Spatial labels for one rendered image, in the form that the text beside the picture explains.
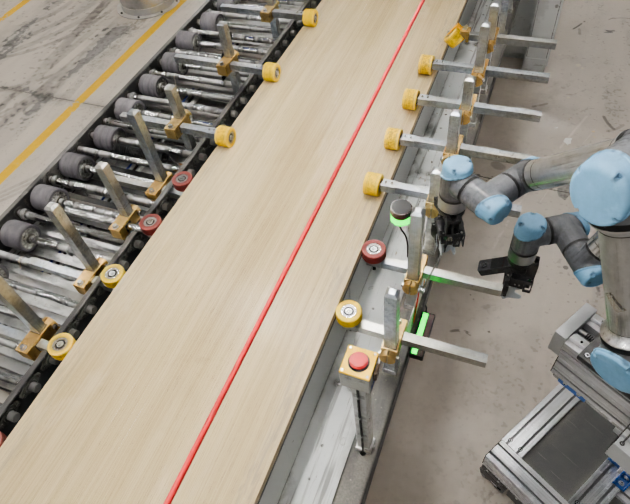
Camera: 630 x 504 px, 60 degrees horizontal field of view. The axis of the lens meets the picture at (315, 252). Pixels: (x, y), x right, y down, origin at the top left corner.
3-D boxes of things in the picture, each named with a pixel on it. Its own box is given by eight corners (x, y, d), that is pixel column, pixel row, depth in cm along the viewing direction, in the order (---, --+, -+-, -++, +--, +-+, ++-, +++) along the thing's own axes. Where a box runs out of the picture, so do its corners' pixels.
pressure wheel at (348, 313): (355, 314, 175) (353, 294, 166) (367, 333, 170) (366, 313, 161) (333, 325, 173) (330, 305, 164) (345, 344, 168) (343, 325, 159)
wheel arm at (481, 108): (540, 117, 205) (542, 109, 202) (539, 123, 203) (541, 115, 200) (410, 98, 220) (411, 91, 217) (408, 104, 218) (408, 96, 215)
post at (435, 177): (433, 260, 207) (444, 166, 169) (431, 267, 205) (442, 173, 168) (424, 258, 208) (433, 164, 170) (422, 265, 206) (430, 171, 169)
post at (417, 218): (417, 302, 187) (426, 206, 150) (415, 310, 185) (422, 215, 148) (407, 299, 188) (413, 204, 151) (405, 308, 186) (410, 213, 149)
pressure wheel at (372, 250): (389, 262, 187) (389, 241, 178) (382, 280, 182) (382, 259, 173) (366, 257, 189) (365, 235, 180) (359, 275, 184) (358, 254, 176)
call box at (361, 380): (379, 368, 125) (379, 352, 119) (370, 396, 121) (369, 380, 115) (350, 360, 127) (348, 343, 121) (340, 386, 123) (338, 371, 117)
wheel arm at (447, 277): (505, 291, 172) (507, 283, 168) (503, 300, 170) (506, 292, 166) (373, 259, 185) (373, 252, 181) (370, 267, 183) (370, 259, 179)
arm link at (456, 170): (459, 179, 129) (434, 161, 134) (454, 211, 138) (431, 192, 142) (483, 165, 131) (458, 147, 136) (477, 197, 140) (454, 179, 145)
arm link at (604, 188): (686, 371, 114) (684, 131, 89) (639, 412, 110) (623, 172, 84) (632, 346, 124) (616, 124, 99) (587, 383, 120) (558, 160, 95)
